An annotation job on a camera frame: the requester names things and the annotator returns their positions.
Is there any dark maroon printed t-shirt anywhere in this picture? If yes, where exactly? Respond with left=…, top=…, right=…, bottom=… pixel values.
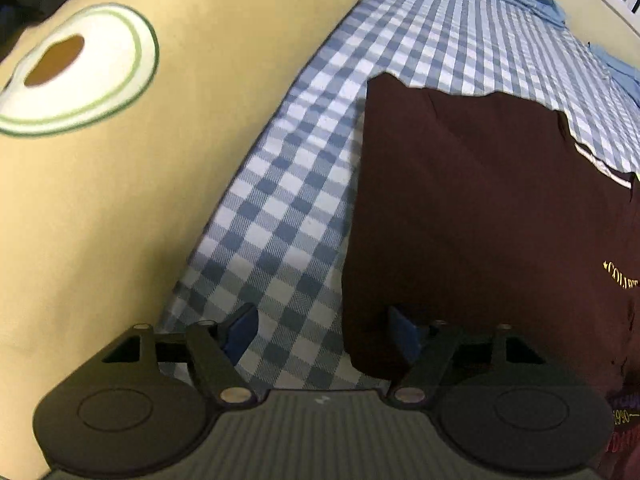
left=342, top=71, right=640, bottom=480

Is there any blue white checkered bedsheet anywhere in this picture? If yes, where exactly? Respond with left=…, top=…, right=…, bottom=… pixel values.
left=160, top=0, right=639, bottom=389

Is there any yellow avocado print pillow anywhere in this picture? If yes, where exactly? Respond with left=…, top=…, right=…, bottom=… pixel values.
left=1, top=0, right=359, bottom=479

